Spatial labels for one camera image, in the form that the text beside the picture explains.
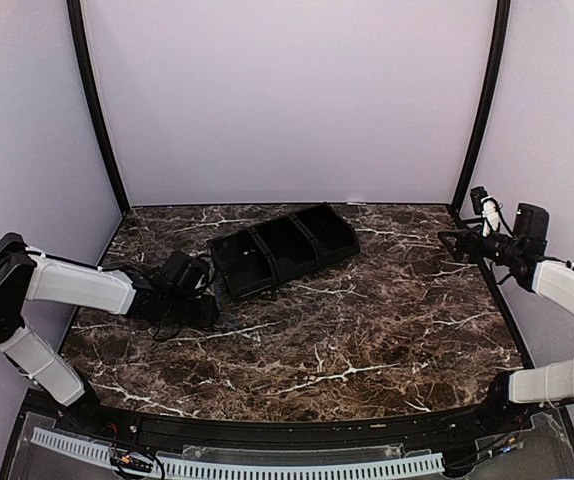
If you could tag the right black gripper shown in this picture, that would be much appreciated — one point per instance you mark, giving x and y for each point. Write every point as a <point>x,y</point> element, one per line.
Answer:
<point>464,236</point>

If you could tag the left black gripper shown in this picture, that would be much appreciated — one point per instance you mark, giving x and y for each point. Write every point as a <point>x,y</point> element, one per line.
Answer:
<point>206,316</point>

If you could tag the black three-compartment bin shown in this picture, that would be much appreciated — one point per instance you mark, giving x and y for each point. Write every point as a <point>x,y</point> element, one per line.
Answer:
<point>273,252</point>

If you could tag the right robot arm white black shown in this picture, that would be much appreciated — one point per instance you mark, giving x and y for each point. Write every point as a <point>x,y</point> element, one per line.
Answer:
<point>521,249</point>

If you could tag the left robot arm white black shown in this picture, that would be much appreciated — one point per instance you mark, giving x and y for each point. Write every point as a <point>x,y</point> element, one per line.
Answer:
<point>175,293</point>

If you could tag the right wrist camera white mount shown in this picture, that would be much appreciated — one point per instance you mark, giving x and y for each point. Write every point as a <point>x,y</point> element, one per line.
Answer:
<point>487,208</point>

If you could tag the right black frame post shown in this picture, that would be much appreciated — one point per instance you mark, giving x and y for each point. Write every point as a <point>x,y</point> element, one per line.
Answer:
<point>492,70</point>

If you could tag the black frame post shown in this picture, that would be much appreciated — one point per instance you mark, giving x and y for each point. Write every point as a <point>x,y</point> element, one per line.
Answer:
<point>492,70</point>
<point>95,110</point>

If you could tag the black front rail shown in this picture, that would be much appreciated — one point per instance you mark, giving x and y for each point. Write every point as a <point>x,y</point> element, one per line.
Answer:
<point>456,428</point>

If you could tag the white slotted cable duct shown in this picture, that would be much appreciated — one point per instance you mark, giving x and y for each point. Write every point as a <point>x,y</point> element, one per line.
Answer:
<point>220,463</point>

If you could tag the left black frame post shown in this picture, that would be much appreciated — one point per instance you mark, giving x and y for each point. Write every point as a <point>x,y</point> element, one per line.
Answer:
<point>95,110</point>

